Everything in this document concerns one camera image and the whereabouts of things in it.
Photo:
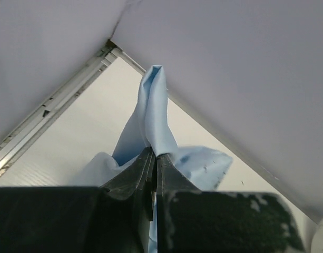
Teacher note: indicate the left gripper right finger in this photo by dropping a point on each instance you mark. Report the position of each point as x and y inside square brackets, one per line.
[192, 220]

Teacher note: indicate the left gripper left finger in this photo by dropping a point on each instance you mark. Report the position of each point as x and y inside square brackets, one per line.
[114, 217]

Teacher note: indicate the light blue pillowcase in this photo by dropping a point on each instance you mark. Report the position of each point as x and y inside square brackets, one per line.
[148, 127]

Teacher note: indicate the white pillow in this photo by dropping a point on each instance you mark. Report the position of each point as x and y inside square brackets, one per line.
[317, 241]

